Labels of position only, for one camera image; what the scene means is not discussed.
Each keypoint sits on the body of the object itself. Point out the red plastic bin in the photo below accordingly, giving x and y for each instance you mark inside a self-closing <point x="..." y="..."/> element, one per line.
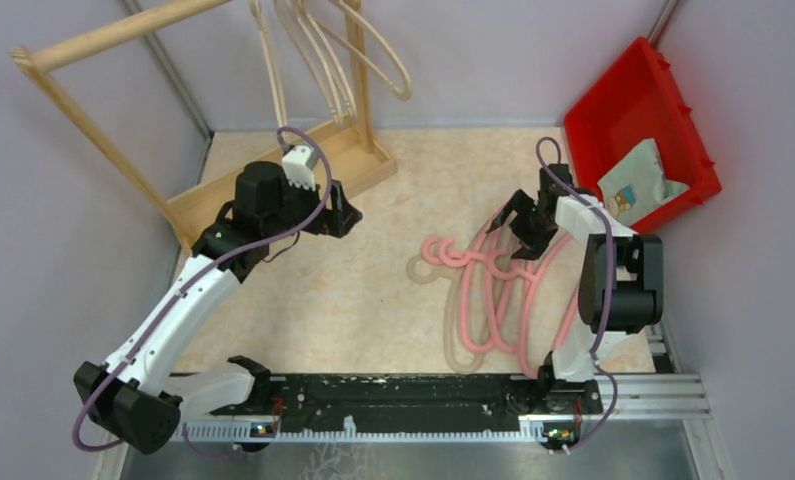
<point x="635" y="99"/>

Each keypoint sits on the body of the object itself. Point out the beige plastic hanger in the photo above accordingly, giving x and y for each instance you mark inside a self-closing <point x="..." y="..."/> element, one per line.
<point x="271" y="61"/>

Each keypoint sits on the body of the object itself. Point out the pink plastic hanger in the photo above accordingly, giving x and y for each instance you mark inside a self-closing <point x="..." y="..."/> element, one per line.
<point x="529" y="291"/>

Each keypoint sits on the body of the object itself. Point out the aluminium rail frame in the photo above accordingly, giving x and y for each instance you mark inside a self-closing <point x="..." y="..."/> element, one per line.
<point x="648" y="397"/>

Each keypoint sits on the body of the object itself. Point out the pink hanger in pile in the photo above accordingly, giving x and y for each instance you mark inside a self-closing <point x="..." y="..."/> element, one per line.
<point x="479" y="297"/>

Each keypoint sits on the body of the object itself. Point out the black base bar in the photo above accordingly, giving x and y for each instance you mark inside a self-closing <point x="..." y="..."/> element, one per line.
<point x="414" y="403"/>

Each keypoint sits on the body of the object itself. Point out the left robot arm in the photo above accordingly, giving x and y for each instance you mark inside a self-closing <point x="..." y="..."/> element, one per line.
<point x="132" y="396"/>

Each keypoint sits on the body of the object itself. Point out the wooden hanger rack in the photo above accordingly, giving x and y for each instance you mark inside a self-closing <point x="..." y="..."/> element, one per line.
<point x="348" y="138"/>

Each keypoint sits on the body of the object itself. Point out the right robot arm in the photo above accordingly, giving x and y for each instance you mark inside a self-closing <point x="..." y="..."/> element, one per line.
<point x="620" y="291"/>

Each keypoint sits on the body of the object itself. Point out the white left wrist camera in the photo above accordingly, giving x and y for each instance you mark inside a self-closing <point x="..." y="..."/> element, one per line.
<point x="298" y="165"/>

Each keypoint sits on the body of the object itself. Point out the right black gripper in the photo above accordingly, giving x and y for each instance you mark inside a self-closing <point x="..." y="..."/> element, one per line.
<point x="520" y="203"/>

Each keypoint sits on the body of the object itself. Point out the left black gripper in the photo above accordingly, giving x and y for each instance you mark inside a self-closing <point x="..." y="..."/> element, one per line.
<point x="343" y="214"/>

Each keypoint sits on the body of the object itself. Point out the printed cloth in bin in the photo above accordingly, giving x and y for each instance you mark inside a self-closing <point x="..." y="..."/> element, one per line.
<point x="637" y="185"/>

